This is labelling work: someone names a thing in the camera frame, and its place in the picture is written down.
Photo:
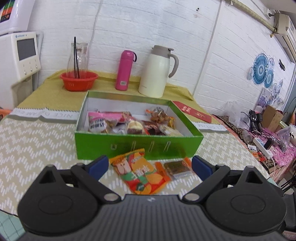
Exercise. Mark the cream thermal jug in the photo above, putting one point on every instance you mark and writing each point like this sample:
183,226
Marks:
160,66

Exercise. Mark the white power strip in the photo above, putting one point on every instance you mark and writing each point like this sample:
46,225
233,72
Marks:
260,144

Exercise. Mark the clear glass carafe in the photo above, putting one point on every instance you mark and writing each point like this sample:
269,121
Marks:
82,54

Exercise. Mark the brown cake snack packet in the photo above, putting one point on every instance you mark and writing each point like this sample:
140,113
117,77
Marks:
174,170

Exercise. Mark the pink thermos bottle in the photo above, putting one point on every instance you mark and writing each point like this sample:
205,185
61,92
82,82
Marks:
124,70

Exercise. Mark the pink snack packet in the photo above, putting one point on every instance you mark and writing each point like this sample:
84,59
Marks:
105,122

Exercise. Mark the green snack box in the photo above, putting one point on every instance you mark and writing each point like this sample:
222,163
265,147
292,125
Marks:
90,145

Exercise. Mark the cupcake in wrapper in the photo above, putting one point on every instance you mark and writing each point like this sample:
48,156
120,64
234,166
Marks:
134,127

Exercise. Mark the white wall water purifier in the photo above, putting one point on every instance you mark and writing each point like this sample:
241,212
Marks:
15,15

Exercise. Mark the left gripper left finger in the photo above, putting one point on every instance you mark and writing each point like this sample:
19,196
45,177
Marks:
60,202

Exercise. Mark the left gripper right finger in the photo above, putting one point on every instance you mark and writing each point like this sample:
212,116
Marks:
242,202

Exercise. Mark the air conditioner unit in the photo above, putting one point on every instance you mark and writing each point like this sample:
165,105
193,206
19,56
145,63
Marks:
284,30

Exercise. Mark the cardboard box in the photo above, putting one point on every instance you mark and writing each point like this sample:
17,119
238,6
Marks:
271,118

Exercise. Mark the orange fruit snack packet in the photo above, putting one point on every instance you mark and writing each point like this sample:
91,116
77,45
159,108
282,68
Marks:
142,177

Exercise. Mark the clear plastic bag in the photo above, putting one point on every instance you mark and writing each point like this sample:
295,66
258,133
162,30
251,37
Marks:
232,109

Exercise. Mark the yellow green tablecloth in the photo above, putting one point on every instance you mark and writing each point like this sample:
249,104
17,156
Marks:
27,146

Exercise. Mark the white water dispenser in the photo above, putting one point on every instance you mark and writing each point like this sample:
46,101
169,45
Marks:
19,62

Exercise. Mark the clear bag of nuts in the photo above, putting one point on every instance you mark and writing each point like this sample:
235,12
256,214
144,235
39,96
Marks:
158,115

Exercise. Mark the blue paper fan decoration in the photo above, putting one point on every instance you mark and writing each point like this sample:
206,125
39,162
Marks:
262,71

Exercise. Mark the orange plastic basket bowl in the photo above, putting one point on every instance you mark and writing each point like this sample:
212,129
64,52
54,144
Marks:
79,84

